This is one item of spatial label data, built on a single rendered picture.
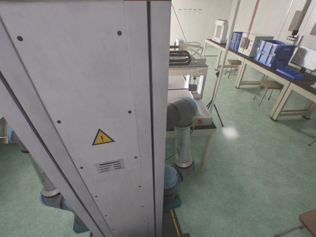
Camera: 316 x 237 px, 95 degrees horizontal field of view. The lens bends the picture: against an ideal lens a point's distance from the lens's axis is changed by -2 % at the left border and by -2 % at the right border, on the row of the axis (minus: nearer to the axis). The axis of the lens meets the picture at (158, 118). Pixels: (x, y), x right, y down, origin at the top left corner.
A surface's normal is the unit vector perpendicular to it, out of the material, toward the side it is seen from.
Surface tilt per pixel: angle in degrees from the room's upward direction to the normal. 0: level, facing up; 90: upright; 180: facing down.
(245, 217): 0
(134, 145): 90
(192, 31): 90
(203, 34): 90
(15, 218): 0
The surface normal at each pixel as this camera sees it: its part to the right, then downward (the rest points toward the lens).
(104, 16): 0.25, 0.58
